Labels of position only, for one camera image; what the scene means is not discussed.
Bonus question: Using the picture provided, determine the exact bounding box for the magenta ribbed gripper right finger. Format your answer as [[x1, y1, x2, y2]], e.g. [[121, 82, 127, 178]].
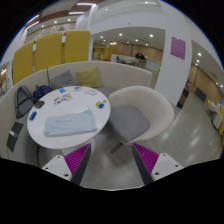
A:
[[131, 142, 184, 186]]

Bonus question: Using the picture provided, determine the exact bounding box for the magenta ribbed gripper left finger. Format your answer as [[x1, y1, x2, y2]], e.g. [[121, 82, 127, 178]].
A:
[[41, 143, 92, 186]]

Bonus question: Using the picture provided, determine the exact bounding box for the light blue towel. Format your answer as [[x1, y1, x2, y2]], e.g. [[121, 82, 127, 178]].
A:
[[44, 109, 97, 137]]

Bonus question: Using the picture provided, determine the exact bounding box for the grey seat cushion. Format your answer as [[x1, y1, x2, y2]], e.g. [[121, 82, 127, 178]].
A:
[[108, 105, 150, 143]]

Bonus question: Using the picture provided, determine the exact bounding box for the white tub armchair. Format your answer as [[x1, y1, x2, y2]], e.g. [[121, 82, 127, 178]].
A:
[[109, 86, 174, 145]]

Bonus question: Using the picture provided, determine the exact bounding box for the yellow blue toy block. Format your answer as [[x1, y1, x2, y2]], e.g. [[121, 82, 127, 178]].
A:
[[96, 102, 104, 109]]

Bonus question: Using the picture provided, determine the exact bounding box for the round white table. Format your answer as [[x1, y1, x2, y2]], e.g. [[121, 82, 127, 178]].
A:
[[27, 86, 111, 149]]

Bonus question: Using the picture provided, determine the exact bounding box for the colourful card pile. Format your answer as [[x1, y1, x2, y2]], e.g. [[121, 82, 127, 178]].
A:
[[54, 94, 72, 105]]

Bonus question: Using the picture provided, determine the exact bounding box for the blue small object on table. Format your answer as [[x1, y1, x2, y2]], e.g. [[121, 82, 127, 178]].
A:
[[29, 111, 37, 121]]

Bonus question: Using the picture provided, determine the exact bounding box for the black phone on table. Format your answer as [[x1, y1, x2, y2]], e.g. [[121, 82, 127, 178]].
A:
[[34, 100, 45, 108]]

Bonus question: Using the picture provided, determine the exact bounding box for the black tablet on sofa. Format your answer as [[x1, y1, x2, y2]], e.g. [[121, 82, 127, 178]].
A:
[[7, 122, 23, 152]]

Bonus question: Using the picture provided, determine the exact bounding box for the white box on table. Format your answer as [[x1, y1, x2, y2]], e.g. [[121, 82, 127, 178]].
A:
[[85, 89, 97, 96]]

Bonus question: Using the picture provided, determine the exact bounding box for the blue white small packet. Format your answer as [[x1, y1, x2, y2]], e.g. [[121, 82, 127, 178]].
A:
[[59, 88, 66, 93]]

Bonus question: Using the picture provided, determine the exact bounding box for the dark blue bag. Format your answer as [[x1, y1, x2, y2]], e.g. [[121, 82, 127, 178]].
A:
[[33, 85, 51, 100]]

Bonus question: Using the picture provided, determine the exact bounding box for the grey throw pillow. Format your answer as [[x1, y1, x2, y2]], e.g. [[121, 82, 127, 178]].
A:
[[50, 71, 74, 90]]

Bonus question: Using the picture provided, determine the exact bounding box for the yellow-green throw pillow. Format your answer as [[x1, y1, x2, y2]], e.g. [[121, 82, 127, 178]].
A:
[[76, 67, 102, 88]]

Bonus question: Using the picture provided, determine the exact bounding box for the curved white sofa bench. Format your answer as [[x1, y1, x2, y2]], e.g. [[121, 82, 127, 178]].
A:
[[0, 60, 154, 160]]

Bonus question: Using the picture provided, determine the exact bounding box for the left yellow acoustic panel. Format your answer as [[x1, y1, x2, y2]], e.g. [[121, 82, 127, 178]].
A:
[[13, 40, 35, 84]]

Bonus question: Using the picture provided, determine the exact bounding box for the yellow acoustic panel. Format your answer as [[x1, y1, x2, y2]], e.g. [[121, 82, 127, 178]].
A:
[[64, 30, 90, 63], [13, 40, 35, 84], [34, 32, 62, 71]]

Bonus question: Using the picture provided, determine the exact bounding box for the middle yellow acoustic panel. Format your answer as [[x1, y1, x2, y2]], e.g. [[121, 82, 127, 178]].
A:
[[34, 32, 62, 71]]

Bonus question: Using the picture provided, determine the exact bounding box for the right yellow acoustic panel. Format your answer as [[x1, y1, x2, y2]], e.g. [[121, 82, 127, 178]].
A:
[[64, 30, 90, 63]]

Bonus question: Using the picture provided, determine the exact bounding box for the purple wall poster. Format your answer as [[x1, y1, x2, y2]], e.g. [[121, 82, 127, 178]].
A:
[[171, 37, 186, 60]]

